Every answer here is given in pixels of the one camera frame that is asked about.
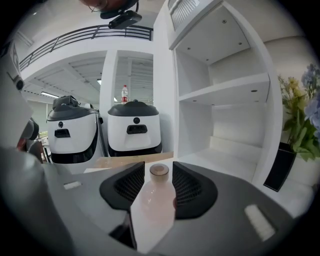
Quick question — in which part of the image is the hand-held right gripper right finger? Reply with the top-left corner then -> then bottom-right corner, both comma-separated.
171,161 -> 219,221

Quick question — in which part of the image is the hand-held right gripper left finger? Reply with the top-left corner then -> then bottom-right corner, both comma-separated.
99,161 -> 146,214

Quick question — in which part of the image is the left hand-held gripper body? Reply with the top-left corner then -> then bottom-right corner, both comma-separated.
0,41 -> 40,151

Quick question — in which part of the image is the white vent grille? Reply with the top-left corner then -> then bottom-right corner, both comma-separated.
167,0 -> 204,31

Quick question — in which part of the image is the white shelf unit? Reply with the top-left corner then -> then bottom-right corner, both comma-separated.
168,0 -> 284,189

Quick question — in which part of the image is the blue and yellow flower bouquet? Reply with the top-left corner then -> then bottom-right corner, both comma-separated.
277,63 -> 320,162

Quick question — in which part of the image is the white delivery robot with bottle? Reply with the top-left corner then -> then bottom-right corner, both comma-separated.
107,99 -> 163,158

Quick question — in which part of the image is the white delivery robot with bag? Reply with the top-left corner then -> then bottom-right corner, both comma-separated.
46,94 -> 104,165

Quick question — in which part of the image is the clear bottle, red label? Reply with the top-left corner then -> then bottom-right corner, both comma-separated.
121,84 -> 129,105

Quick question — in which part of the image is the black bag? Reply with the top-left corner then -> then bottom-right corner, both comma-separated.
52,94 -> 79,111

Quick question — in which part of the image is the long ceiling light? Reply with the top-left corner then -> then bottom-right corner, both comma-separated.
40,90 -> 60,99

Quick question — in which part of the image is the person's face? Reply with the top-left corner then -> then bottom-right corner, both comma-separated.
79,0 -> 109,13

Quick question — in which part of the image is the black square vase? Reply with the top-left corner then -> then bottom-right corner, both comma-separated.
262,141 -> 298,193

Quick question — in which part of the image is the black metal railing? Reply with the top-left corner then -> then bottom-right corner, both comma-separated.
18,24 -> 154,72

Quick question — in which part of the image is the black head-worn camera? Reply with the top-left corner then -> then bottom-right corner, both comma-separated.
99,0 -> 143,30

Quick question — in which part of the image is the small pink container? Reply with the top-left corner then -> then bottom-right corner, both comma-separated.
138,163 -> 178,242

